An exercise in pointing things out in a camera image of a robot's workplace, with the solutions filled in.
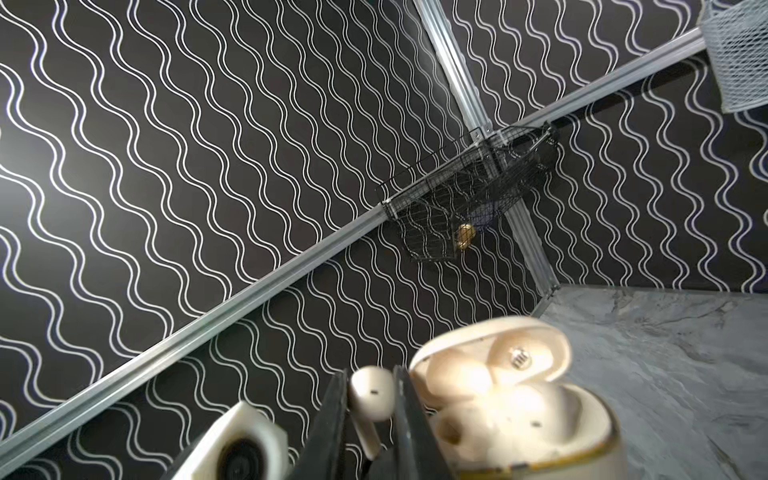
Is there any black wire basket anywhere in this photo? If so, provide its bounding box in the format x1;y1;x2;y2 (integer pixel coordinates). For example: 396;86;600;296
376;123;559;261

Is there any small brass object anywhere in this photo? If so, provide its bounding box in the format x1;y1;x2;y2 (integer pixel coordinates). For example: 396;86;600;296
456;223;477;251

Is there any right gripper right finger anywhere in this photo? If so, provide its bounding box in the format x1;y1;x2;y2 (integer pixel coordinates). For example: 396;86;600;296
393;366;453;480

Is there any cream earbud charging case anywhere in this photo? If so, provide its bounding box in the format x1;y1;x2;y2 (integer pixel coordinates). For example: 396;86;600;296
409;316;628;479

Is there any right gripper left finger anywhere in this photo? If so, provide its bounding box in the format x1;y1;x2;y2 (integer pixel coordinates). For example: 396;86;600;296
287;370;348;479

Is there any white wire mesh basket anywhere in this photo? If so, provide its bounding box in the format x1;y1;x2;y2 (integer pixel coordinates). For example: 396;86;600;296
697;0;767;113

